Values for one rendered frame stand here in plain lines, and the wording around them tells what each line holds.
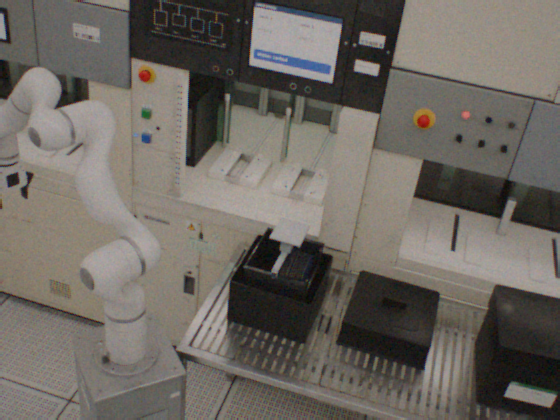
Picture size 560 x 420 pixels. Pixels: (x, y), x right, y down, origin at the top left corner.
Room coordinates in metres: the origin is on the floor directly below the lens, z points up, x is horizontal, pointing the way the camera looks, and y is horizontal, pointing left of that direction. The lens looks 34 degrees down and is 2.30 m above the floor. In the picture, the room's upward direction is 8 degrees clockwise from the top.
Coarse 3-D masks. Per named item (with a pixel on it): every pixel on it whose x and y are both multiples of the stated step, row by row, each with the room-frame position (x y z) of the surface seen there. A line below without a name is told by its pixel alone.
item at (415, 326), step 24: (360, 288) 1.72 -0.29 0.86; (384, 288) 1.74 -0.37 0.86; (408, 288) 1.76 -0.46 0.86; (360, 312) 1.60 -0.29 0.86; (384, 312) 1.62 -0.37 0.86; (408, 312) 1.63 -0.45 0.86; (432, 312) 1.65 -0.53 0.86; (360, 336) 1.53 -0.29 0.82; (384, 336) 1.52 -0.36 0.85; (408, 336) 1.52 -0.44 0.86; (432, 336) 1.54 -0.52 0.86; (408, 360) 1.49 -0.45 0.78
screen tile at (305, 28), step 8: (304, 24) 2.00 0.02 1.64; (312, 24) 2.00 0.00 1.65; (320, 24) 2.00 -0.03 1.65; (304, 32) 2.00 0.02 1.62; (312, 32) 2.00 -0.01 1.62; (320, 32) 1.99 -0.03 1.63; (336, 32) 1.98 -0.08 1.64; (328, 40) 1.99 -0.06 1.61; (296, 48) 2.01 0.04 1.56; (304, 48) 2.00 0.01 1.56; (312, 48) 2.00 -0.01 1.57; (320, 48) 1.99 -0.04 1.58; (328, 48) 1.99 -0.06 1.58; (312, 56) 2.00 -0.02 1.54; (320, 56) 1.99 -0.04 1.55; (328, 56) 1.99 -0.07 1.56
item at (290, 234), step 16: (288, 224) 1.72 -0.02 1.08; (304, 224) 1.73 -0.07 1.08; (272, 240) 1.80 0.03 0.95; (288, 240) 1.63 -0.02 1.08; (304, 240) 1.78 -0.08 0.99; (256, 256) 1.71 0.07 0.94; (272, 256) 1.79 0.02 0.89; (320, 256) 1.74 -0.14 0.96; (256, 272) 1.59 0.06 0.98; (272, 272) 1.57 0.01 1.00; (256, 288) 1.60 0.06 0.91; (272, 288) 1.58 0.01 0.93; (288, 288) 1.57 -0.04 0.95; (304, 288) 1.56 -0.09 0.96
